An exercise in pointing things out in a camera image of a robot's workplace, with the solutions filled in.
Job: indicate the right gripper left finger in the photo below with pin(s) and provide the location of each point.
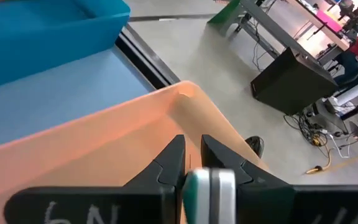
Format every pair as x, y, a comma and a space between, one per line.
166, 174

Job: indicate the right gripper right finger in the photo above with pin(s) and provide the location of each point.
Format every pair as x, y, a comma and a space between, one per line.
259, 199

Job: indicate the orange plastic bin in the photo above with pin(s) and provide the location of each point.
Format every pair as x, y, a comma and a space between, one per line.
89, 149

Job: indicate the black computer case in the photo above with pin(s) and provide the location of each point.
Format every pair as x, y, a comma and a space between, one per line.
291, 84

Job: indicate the blue-gray table mat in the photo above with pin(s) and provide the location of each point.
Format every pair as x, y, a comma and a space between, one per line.
57, 99

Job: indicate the dark office chair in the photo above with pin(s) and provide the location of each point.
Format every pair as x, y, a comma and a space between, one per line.
350, 67

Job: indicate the gray workbench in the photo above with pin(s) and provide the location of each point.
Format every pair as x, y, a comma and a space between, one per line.
275, 28

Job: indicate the green panel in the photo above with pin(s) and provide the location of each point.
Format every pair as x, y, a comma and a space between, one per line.
225, 12

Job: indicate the blue plastic bin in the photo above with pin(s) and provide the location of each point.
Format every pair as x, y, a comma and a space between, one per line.
42, 37

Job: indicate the black aluminium table frame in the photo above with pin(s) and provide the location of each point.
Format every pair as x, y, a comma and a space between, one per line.
148, 62

